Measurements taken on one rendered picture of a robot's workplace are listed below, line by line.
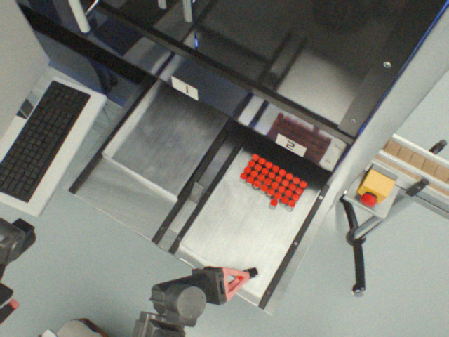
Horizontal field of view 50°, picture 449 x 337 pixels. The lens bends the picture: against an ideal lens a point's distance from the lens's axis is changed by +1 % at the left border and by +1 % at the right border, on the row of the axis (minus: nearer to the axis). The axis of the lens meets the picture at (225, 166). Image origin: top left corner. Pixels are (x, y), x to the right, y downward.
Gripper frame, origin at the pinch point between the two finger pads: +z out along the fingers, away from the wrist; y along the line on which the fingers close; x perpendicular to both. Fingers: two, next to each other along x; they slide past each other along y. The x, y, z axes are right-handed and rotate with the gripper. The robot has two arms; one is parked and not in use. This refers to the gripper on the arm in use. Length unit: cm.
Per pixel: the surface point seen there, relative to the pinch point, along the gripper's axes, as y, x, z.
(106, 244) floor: -134, 3, 13
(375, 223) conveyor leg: -42, -2, 89
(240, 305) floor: -99, -32, 58
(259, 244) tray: -24.9, 2.2, 22.8
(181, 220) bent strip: -37.2, 12.4, 5.8
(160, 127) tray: -46, 41, 8
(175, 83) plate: -33, 51, 8
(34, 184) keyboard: -67, 30, -26
